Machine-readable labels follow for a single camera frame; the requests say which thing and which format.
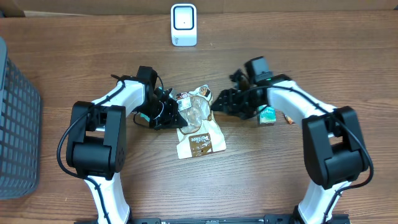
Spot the teal Kleenex tissue pack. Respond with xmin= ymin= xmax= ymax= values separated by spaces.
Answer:
xmin=257 ymin=105 xmax=276 ymax=124

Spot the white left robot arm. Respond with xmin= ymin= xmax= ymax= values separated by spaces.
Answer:
xmin=57 ymin=66 xmax=188 ymax=223

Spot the orange Kleenex tissue pack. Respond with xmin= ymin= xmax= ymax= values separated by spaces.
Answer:
xmin=284 ymin=114 xmax=295 ymax=124

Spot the brown clear snack bag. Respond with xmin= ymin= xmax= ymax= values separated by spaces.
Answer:
xmin=177 ymin=85 xmax=226 ymax=159

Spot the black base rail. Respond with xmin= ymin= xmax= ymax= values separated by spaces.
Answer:
xmin=74 ymin=213 xmax=351 ymax=224

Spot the dark grey mesh basket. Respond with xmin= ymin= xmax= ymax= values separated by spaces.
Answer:
xmin=1 ymin=39 xmax=43 ymax=200

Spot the teal snack packet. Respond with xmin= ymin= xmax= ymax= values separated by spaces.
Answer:
xmin=140 ymin=113 xmax=150 ymax=122

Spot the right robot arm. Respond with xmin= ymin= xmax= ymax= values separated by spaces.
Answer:
xmin=211 ymin=56 xmax=374 ymax=223

